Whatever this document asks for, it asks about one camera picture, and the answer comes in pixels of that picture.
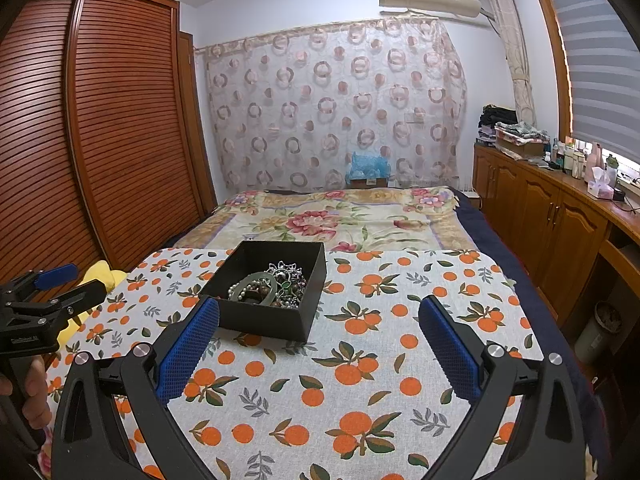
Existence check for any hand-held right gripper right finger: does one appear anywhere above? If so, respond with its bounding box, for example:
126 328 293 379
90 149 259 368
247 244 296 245
417 295 591 480

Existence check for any circle pattern curtain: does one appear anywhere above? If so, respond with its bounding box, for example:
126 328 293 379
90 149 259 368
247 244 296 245
204 16 468 195

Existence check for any silver brooch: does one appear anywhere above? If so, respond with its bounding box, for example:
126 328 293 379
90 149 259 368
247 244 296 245
265 260 306 286

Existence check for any blue plastic bag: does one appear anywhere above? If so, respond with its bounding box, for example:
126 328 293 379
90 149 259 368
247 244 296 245
345 151 391 186

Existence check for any pale green jade bangle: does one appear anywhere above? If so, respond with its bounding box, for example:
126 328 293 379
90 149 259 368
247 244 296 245
235 271 278 306

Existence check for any pink tissue box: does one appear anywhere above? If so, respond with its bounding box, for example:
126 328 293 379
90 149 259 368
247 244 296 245
586 166 618 198

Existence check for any yellow plush toy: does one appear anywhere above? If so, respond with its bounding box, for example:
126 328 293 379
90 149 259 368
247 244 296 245
55 260 128 356

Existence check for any person's left hand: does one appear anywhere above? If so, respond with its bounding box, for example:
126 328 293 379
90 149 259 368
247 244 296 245
22 359 52 432

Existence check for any black square box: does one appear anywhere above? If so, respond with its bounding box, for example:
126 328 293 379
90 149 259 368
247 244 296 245
199 240 327 343

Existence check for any beige window curtain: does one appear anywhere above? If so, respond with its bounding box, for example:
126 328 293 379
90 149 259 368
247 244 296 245
480 0 538 128

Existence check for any dark blue bed sheet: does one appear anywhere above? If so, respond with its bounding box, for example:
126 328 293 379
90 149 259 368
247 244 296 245
450 185 616 480

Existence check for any brown wooden bead bracelet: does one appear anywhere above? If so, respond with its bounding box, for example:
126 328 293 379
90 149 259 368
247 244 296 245
245 272 306 310

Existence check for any brown louvered wardrobe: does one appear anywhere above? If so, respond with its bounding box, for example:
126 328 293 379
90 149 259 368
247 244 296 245
0 0 218 306

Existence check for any group of toiletry bottles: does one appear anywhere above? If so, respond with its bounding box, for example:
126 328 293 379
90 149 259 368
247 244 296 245
545 137 588 178

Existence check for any grey striped roller blind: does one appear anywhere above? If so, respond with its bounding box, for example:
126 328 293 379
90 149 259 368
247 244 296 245
542 0 640 158

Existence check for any pile of folded clothes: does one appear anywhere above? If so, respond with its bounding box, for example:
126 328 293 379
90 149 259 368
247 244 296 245
477 104 551 158

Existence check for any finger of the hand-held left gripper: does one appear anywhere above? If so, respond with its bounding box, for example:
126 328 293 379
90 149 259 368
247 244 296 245
0 264 79 306
10 275 110 327

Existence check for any orange fruit print cloth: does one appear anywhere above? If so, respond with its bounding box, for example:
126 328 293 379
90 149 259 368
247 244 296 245
47 247 546 480

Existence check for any grey trash bin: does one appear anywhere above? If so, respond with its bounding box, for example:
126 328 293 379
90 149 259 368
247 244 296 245
574 301 623 365

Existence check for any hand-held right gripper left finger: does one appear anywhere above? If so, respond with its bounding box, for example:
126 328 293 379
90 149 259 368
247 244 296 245
50 296 221 480

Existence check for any wooden cabinet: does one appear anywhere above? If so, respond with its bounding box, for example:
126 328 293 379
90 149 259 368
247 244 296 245
472 140 640 351

